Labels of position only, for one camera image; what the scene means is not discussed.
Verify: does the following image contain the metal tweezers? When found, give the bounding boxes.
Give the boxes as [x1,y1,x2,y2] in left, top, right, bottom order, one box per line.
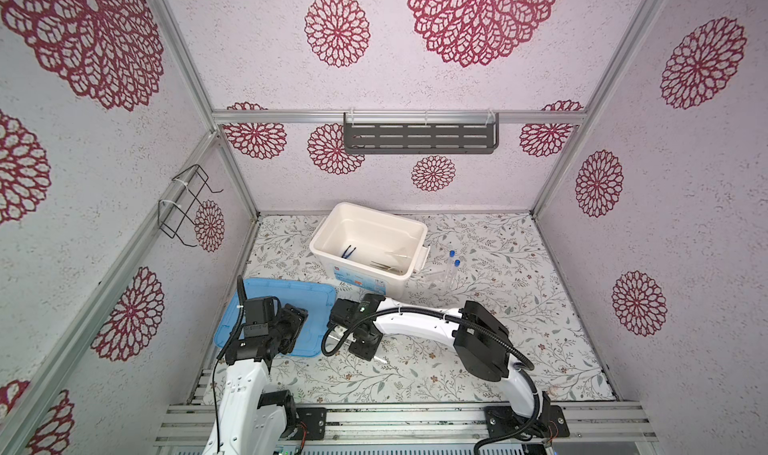
[370,261,404,275]

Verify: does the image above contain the black wire wall rack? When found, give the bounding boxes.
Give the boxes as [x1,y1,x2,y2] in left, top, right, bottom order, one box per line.
[156,164,226,253]

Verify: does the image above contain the grey wall shelf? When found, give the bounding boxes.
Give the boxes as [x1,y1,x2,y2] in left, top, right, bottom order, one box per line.
[342,112,499,155]

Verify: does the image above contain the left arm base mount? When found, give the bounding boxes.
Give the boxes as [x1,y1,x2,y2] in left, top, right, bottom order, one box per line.
[278,406,328,441]

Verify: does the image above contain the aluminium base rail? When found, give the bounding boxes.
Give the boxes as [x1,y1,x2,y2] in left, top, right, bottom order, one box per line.
[152,400,661,455]

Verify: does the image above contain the blue plastic bin lid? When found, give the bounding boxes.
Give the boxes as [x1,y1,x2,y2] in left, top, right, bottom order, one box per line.
[214,277,336,361]

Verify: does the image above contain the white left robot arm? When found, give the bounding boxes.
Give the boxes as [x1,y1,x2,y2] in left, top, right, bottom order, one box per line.
[203,299,308,454]

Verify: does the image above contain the blue pen dropper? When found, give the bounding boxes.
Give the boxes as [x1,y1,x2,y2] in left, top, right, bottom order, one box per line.
[341,245,357,259]

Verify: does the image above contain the white plastic storage bin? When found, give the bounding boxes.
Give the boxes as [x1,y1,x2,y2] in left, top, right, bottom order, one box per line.
[309,202,430,298]

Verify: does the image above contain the blue capped test tube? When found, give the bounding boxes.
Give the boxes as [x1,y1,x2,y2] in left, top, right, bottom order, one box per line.
[449,259,461,290]
[446,249,457,279]

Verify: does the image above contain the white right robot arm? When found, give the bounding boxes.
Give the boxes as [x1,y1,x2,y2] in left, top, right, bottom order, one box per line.
[321,293,542,419]

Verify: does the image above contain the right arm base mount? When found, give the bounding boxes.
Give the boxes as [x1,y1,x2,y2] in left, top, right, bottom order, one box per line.
[484,403,571,439]

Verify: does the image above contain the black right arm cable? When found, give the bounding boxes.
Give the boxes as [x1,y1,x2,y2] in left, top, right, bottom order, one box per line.
[320,306,544,455]

